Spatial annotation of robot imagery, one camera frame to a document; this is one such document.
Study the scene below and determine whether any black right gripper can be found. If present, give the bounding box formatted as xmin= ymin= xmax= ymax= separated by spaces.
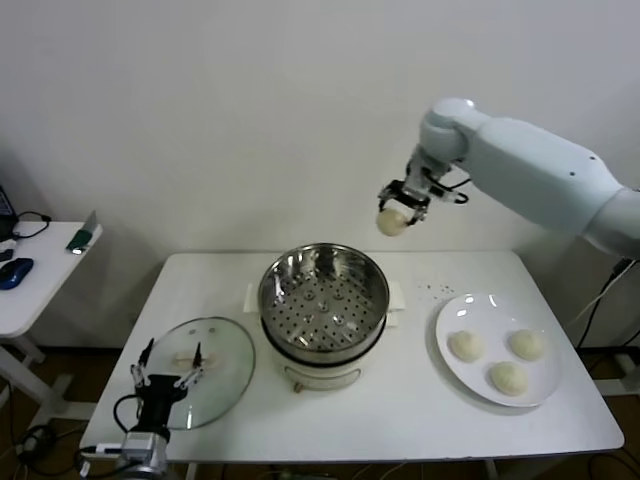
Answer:
xmin=377 ymin=169 xmax=437 ymax=227

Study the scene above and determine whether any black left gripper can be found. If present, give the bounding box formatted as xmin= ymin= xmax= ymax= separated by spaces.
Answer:
xmin=130 ymin=338 xmax=205 ymax=430

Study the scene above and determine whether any white steamed baozi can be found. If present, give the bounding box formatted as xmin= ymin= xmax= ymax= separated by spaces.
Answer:
xmin=375 ymin=208 xmax=415 ymax=237
xmin=488 ymin=360 xmax=529 ymax=396
xmin=448 ymin=330 xmax=486 ymax=362
xmin=509 ymin=328 xmax=546 ymax=360

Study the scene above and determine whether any round glass pot lid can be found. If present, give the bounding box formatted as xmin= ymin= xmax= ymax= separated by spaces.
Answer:
xmin=148 ymin=316 xmax=256 ymax=431

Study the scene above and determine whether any perforated steel steamer basket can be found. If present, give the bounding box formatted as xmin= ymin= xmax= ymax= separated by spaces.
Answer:
xmin=244 ymin=243 xmax=405 ymax=362

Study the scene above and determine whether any white oval plate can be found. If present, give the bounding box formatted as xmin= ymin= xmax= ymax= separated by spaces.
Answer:
xmin=434 ymin=293 xmax=562 ymax=407

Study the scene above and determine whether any white side table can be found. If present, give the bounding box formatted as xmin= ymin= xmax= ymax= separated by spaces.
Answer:
xmin=0 ymin=221 xmax=104 ymax=419

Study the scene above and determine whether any blue computer mouse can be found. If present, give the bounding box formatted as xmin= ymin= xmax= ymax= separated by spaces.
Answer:
xmin=0 ymin=257 xmax=35 ymax=290

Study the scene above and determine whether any laptop screen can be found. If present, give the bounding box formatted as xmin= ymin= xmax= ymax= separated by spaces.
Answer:
xmin=0 ymin=183 xmax=19 ymax=241

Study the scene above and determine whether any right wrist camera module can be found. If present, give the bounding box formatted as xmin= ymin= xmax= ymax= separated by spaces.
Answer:
xmin=432 ymin=182 xmax=471 ymax=206

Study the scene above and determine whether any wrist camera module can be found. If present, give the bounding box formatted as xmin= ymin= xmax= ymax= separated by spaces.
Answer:
xmin=432 ymin=182 xmax=471 ymax=206
xmin=121 ymin=430 xmax=171 ymax=455

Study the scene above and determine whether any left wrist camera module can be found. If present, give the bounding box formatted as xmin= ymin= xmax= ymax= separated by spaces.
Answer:
xmin=121 ymin=430 xmax=171 ymax=455

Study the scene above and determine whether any floor power adapter with cables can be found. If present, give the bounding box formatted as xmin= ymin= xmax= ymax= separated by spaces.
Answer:
xmin=14 ymin=424 xmax=86 ymax=476

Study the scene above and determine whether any green handled scraper tool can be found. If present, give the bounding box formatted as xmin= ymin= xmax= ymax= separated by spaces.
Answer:
xmin=67 ymin=210 xmax=99 ymax=256

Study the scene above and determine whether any black cable on side table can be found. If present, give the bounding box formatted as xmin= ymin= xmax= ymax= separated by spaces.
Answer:
xmin=12 ymin=212 xmax=51 ymax=240

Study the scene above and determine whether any white thin cable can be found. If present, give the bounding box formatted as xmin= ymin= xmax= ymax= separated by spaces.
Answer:
xmin=567 ymin=272 xmax=624 ymax=326

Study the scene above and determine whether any black power cable with plug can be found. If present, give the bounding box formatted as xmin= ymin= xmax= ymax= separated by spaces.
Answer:
xmin=577 ymin=257 xmax=640 ymax=349

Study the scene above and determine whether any white metal frame foot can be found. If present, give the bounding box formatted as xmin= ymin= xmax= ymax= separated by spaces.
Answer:
xmin=589 ymin=349 xmax=640 ymax=396

